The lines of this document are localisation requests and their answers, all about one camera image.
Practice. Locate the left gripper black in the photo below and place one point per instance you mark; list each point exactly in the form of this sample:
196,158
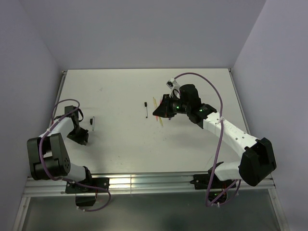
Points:
83,137

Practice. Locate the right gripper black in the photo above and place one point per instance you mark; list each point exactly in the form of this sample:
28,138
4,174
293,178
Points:
164,109

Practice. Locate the yellow pen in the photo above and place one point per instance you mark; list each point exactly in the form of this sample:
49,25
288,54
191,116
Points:
156,114

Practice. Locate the white pen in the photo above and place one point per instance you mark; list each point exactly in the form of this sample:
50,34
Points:
146,109

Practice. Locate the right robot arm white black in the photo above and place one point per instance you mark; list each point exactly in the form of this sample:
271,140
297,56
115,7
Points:
257,158

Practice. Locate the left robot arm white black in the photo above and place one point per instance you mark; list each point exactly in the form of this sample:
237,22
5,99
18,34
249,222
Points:
48,156

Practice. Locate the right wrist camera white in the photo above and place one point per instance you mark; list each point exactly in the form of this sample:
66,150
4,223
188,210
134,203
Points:
174,87

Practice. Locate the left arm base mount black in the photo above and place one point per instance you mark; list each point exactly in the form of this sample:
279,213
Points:
86,192

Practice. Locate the aluminium rail frame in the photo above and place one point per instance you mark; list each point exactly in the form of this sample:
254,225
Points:
134,152

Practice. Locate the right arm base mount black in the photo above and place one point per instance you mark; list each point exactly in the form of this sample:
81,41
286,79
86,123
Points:
201,182

